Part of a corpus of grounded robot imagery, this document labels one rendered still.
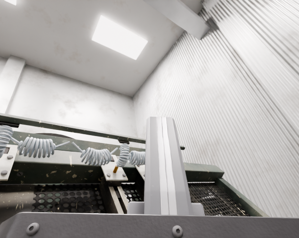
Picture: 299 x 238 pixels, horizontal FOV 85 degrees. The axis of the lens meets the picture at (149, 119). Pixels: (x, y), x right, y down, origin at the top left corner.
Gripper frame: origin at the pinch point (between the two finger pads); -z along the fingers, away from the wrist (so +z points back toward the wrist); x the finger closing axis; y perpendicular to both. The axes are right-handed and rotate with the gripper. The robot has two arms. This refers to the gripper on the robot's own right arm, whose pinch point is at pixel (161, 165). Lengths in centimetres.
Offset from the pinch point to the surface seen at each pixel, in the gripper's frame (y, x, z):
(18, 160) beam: 44, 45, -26
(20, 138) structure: 73, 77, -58
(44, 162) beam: 48, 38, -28
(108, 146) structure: 102, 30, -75
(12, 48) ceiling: 150, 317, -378
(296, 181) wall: 165, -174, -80
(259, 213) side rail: 105, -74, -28
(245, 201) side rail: 107, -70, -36
